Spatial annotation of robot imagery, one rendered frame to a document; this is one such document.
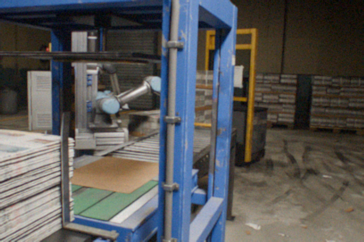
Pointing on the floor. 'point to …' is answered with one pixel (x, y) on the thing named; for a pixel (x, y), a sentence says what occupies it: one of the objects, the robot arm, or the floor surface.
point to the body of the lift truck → (257, 152)
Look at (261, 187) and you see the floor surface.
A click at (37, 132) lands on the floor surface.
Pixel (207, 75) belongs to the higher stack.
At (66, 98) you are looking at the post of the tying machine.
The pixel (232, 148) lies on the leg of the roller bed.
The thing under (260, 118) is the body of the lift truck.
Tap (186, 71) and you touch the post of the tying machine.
